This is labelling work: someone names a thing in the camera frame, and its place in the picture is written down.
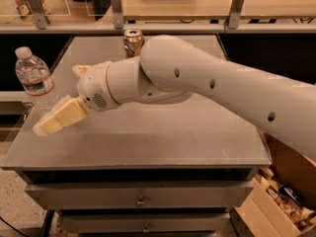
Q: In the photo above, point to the clear plastic water bottle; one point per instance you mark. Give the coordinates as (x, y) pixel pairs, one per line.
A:
(36, 80)

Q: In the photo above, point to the left metal bracket post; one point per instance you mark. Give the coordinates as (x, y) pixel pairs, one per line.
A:
(41, 20)

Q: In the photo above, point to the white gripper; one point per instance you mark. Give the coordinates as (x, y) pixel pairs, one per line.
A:
(93, 88)

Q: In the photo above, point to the upper cabinet drawer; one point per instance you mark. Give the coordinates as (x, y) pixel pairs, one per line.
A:
(116, 195)

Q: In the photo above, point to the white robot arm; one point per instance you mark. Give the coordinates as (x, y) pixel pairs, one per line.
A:
(169, 69)

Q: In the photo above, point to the middle metal bracket post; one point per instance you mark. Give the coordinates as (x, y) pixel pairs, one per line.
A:
(118, 19)

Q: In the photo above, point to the right metal bracket post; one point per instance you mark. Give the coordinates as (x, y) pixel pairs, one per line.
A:
(234, 14)

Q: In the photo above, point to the cabinet drawer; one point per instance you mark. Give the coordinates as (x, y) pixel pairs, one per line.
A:
(116, 195)
(144, 223)

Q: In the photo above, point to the lower cabinet drawer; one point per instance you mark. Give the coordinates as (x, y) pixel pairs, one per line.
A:
(144, 223)

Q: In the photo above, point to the cardboard box of snacks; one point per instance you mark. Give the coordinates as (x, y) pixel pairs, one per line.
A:
(268, 213)

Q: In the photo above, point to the metal bracket post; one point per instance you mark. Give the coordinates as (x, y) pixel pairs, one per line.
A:
(234, 14)
(118, 19)
(41, 20)

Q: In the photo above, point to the gold soda can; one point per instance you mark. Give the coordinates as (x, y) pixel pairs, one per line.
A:
(133, 41)

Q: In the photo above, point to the grey metal drawer cabinet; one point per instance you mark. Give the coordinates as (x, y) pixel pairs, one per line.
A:
(196, 140)

